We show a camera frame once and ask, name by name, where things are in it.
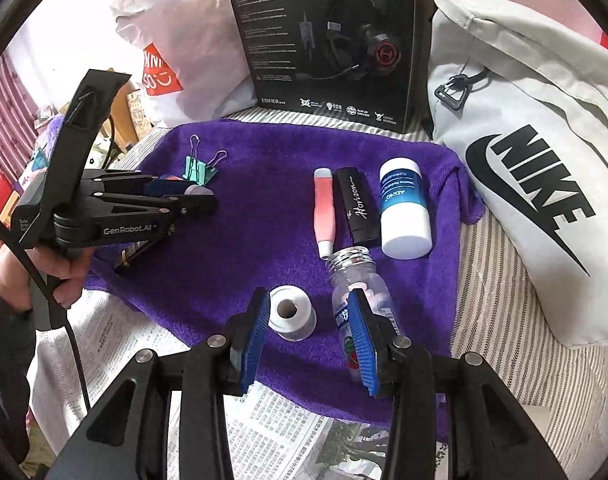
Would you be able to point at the white bottle blue label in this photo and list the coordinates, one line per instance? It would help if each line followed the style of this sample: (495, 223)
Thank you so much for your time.
(404, 230)

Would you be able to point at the person's left forearm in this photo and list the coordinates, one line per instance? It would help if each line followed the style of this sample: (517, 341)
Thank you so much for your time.
(4, 335)

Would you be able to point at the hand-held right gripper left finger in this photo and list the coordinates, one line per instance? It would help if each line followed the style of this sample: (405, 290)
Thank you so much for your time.
(254, 350)

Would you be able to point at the newspaper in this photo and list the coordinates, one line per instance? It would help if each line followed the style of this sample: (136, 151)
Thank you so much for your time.
(284, 435)

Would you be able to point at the white shopping bag orange label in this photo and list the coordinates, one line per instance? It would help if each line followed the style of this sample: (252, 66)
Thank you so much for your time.
(199, 35)

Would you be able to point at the clear candy bottle silver cap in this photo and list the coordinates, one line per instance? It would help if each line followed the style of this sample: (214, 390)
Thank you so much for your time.
(341, 305)

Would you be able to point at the black rectangular case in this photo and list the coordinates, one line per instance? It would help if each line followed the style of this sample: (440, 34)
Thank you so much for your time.
(356, 205)

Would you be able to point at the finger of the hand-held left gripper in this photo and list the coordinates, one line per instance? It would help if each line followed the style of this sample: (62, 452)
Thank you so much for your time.
(164, 189)
(194, 207)

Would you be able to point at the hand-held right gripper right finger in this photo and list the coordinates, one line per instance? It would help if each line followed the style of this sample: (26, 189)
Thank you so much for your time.
(364, 350)

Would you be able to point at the striped curtain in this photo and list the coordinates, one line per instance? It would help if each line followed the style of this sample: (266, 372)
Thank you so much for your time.
(9, 105)

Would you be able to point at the green binder clip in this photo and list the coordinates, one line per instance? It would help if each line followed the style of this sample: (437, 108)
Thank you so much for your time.
(201, 172)

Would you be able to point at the dark gold-trimmed tube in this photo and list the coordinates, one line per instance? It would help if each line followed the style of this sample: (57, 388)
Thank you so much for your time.
(134, 256)

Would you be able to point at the white tape roll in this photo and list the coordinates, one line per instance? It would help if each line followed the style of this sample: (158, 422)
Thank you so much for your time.
(304, 325)

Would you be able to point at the purple plush toy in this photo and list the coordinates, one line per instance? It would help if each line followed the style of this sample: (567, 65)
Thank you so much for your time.
(51, 127)

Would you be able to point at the purple towel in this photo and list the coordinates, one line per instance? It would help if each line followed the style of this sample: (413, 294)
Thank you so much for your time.
(264, 240)

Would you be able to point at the person's left hand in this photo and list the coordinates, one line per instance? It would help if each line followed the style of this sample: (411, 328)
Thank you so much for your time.
(76, 265)

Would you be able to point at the pink and white tube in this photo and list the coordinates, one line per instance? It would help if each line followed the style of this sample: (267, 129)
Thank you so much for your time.
(324, 210)

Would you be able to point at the framed picture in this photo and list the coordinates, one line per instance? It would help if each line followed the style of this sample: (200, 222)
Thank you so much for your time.
(134, 115)

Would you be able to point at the black headset box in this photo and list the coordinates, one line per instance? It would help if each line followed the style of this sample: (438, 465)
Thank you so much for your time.
(284, 60)

